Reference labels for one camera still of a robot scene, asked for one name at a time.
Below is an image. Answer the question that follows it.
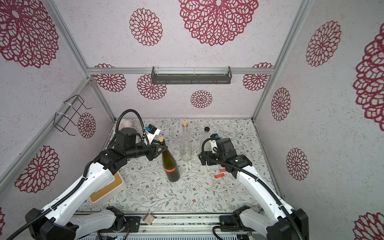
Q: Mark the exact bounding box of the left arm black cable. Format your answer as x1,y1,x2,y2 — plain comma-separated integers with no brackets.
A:
5,109,151,240

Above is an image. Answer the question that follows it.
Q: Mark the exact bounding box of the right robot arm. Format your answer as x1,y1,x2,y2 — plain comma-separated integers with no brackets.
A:
199,135,310,240

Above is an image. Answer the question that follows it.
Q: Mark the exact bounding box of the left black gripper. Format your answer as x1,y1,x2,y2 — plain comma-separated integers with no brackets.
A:
126,140,169,161

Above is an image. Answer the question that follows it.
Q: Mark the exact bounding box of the dark green wine bottle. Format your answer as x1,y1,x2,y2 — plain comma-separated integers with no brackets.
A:
162,149,180,182

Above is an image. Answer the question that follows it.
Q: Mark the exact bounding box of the white plush toy pink shirt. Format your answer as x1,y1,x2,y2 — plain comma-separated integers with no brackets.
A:
118,119,132,131

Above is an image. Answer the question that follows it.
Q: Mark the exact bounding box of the tall clear corked bottle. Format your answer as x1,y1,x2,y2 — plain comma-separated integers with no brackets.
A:
180,121,192,162

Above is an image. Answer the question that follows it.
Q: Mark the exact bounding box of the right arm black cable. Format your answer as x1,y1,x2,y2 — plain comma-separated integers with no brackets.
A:
200,137,304,240

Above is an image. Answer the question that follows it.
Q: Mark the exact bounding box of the clear bottle with red label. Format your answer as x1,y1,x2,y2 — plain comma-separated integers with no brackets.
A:
200,127,212,152

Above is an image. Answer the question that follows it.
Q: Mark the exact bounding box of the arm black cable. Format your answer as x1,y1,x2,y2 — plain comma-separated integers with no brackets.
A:
200,137,304,240
5,109,151,240

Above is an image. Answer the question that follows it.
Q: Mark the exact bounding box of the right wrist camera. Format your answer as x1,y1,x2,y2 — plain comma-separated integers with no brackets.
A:
210,134,220,154

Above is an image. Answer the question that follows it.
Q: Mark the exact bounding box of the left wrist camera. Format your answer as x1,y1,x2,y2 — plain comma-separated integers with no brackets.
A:
145,124,161,144

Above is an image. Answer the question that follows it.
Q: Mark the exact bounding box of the small wooden block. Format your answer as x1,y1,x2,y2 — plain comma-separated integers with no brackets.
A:
143,213,156,226

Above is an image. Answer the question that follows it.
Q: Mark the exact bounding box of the black wall shelf rack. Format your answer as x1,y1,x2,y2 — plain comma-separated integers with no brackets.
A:
151,67,233,85

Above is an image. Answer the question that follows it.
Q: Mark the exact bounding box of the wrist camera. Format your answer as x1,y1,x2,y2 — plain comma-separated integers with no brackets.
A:
210,134,220,154
145,124,161,144

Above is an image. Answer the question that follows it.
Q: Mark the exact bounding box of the red peeled label sticker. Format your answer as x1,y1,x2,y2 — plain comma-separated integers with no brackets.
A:
214,173,225,179

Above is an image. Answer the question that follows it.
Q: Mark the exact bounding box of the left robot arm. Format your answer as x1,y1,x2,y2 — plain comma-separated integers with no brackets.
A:
26,125,166,240

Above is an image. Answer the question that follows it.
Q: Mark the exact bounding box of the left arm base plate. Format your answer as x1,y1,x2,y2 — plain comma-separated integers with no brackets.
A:
108,216,141,233

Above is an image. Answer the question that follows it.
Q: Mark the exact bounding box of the black wire wall basket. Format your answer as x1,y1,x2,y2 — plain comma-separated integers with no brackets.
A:
53,95,92,136

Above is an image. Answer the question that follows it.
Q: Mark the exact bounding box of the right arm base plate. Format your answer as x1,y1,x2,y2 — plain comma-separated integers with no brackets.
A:
219,215,249,232

